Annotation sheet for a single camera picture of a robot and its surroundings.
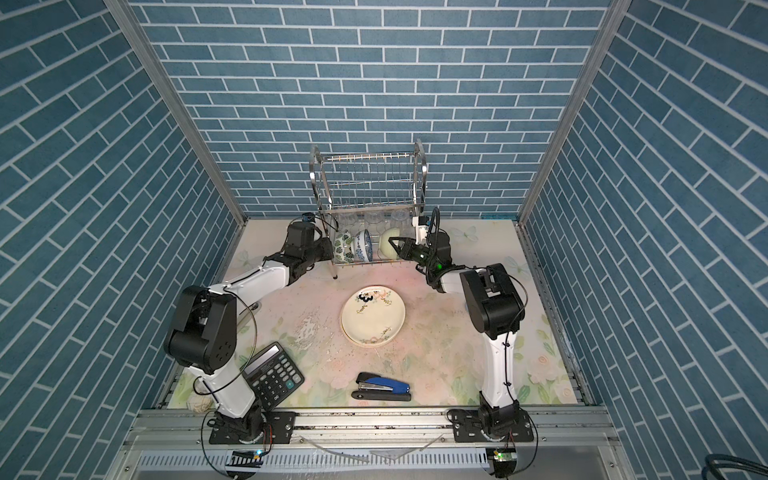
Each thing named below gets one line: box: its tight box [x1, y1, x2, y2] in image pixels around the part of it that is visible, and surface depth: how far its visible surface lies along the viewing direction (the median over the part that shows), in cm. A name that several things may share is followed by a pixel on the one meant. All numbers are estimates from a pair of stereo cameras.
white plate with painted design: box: [340, 285, 406, 347], surface depth 94 cm
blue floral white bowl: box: [352, 229, 373, 262], surface depth 98 cm
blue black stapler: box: [351, 372, 412, 402], surface depth 81 cm
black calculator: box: [242, 341, 305, 411], surface depth 82 cm
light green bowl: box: [379, 227, 401, 259], surface depth 98 cm
